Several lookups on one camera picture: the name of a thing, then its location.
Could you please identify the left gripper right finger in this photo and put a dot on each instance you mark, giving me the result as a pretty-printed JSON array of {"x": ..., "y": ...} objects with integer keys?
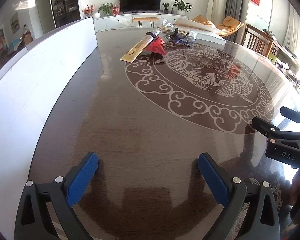
[{"x": 249, "y": 206}]

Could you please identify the red flower vase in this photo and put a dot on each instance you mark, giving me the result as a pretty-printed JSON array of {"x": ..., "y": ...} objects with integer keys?
[{"x": 88, "y": 11}]

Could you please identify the white standing air conditioner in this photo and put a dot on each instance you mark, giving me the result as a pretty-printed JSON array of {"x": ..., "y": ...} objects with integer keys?
[{"x": 216, "y": 11}]

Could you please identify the black glass display cabinet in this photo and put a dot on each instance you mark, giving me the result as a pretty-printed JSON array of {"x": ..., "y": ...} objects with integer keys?
[{"x": 65, "y": 11}]

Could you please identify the green potted plant right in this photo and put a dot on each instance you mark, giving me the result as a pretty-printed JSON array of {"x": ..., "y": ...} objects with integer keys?
[{"x": 182, "y": 7}]

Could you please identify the wall painting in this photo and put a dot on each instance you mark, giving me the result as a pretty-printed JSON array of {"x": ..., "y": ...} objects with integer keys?
[{"x": 14, "y": 23}]

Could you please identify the white tv cabinet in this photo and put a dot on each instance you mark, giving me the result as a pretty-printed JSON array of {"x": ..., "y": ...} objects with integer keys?
[{"x": 126, "y": 20}]

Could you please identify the grey curtain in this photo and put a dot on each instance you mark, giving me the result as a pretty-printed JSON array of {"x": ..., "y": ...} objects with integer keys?
[{"x": 237, "y": 9}]

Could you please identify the black television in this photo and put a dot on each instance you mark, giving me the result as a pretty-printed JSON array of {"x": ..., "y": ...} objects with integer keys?
[{"x": 139, "y": 5}]

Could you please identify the flat white cardboard sheet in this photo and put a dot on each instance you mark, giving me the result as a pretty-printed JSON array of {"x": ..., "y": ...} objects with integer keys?
[{"x": 204, "y": 32}]

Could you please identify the green potted plant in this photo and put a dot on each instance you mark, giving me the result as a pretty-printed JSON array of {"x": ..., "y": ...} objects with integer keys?
[
  {"x": 182, "y": 7},
  {"x": 106, "y": 9}
]

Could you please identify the green potted plant left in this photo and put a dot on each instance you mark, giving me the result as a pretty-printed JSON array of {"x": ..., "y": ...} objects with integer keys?
[{"x": 106, "y": 9}]

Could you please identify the white cardboard box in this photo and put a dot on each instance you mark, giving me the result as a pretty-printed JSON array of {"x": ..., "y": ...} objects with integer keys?
[{"x": 30, "y": 85}]

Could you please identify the wooden chair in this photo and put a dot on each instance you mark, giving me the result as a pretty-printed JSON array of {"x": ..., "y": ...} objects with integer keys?
[{"x": 262, "y": 43}]

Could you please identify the small potted plant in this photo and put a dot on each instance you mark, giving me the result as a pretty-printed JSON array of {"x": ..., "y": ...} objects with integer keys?
[{"x": 166, "y": 7}]

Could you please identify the gold cosmetic tube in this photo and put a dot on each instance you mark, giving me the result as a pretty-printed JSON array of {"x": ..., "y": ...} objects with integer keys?
[{"x": 133, "y": 53}]

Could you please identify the bag of wooden chopsticks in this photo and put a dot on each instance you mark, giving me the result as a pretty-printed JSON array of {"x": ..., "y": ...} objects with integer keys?
[{"x": 182, "y": 33}]

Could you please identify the small wooden bench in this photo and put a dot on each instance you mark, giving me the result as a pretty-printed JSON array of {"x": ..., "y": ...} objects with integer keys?
[{"x": 147, "y": 22}]

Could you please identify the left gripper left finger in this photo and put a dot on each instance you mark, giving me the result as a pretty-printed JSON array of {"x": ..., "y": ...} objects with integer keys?
[{"x": 33, "y": 220}]

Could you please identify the red snack packet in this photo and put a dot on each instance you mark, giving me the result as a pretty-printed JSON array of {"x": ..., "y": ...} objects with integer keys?
[{"x": 156, "y": 46}]

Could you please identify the orange lounge chair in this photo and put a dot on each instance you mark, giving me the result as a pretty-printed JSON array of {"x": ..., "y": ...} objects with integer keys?
[{"x": 229, "y": 25}]

